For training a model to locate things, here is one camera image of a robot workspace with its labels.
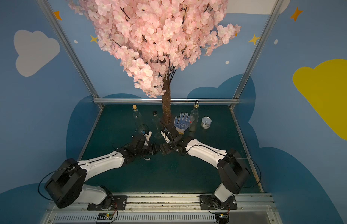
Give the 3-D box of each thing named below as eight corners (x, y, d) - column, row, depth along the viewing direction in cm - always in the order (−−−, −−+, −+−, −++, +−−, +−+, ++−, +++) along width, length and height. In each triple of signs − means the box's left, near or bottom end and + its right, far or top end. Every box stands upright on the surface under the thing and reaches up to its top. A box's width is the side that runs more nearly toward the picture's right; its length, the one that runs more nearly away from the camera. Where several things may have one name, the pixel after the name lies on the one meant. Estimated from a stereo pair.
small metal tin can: (201, 129, 109) (202, 124, 104) (200, 121, 114) (201, 116, 109) (210, 129, 109) (212, 124, 104) (209, 121, 114) (210, 116, 110)
